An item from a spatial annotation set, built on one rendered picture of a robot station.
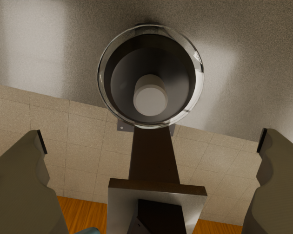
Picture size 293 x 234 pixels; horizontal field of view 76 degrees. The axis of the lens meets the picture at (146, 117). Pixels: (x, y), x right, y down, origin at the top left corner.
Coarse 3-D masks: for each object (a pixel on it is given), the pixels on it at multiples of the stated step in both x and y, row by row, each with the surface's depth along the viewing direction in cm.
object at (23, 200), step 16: (16, 144) 9; (32, 144) 9; (0, 160) 8; (16, 160) 8; (32, 160) 8; (0, 176) 7; (16, 176) 7; (32, 176) 7; (48, 176) 9; (0, 192) 7; (16, 192) 7; (32, 192) 7; (48, 192) 7; (0, 208) 6; (16, 208) 6; (32, 208) 6; (48, 208) 6; (0, 224) 6; (16, 224) 6; (32, 224) 6; (48, 224) 6; (64, 224) 6
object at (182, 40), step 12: (156, 24) 17; (120, 36) 17; (132, 36) 17; (168, 36) 17; (180, 36) 17; (108, 48) 17; (192, 48) 17; (192, 60) 18; (108, 108) 20; (192, 108) 20; (120, 120) 21; (168, 120) 21
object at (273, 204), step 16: (272, 144) 9; (288, 144) 9; (272, 160) 8; (288, 160) 8; (256, 176) 9; (272, 176) 7; (288, 176) 7; (256, 192) 7; (272, 192) 7; (288, 192) 7; (256, 208) 6; (272, 208) 6; (288, 208) 6; (256, 224) 6; (272, 224) 6; (288, 224) 6
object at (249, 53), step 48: (0, 0) 35; (48, 0) 35; (96, 0) 35; (144, 0) 35; (192, 0) 35; (240, 0) 35; (288, 0) 35; (0, 48) 39; (48, 48) 39; (96, 48) 39; (240, 48) 39; (288, 48) 39; (96, 96) 44; (240, 96) 44; (288, 96) 44
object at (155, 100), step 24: (120, 48) 17; (144, 48) 16; (168, 48) 16; (120, 72) 17; (144, 72) 17; (168, 72) 17; (192, 72) 18; (120, 96) 18; (144, 96) 15; (168, 96) 18; (192, 96) 19; (144, 120) 19
